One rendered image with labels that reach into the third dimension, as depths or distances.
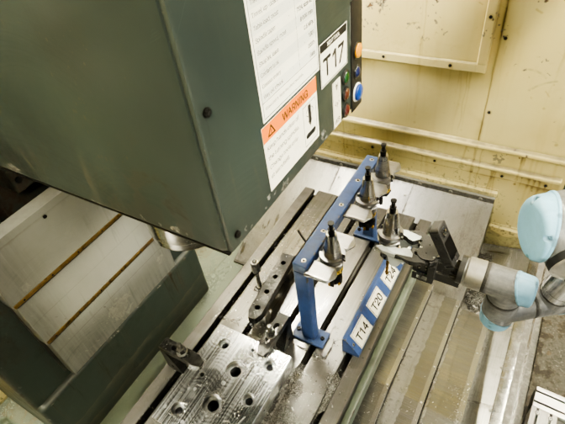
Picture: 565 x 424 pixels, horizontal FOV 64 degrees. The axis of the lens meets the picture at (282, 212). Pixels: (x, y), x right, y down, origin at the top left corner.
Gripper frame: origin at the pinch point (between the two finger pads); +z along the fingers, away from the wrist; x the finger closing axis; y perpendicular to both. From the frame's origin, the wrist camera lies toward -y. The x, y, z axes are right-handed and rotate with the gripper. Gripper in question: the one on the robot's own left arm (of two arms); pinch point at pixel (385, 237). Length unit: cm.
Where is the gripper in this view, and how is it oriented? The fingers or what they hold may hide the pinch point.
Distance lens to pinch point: 119.0
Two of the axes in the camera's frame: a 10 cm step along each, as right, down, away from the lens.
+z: -8.6, -2.9, 4.2
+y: 0.8, 7.3, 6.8
